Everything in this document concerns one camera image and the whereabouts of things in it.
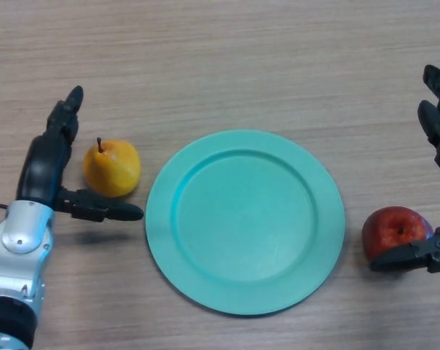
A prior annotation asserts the yellow pear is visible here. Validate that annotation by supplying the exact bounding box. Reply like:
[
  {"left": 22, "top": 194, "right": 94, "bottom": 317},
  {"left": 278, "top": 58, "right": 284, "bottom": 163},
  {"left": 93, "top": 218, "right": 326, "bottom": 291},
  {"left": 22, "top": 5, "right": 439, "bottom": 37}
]
[{"left": 82, "top": 137, "right": 142, "bottom": 198}]

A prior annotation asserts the green round plate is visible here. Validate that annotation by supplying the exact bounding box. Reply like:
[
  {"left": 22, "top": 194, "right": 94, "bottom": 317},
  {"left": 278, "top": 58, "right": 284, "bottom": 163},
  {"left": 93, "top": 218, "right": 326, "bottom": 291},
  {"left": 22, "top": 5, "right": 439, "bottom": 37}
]
[{"left": 144, "top": 130, "right": 347, "bottom": 316}]

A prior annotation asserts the red apple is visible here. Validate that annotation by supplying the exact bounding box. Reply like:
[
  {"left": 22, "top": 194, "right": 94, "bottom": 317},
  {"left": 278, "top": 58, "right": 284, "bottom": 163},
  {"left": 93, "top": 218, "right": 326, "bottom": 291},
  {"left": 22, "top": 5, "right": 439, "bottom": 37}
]
[{"left": 361, "top": 206, "right": 434, "bottom": 260}]

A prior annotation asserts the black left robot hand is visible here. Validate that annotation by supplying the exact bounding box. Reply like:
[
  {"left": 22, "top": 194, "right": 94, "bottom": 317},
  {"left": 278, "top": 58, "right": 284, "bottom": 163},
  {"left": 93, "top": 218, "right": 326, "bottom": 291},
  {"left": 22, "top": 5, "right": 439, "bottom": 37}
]
[{"left": 15, "top": 85, "right": 145, "bottom": 223}]

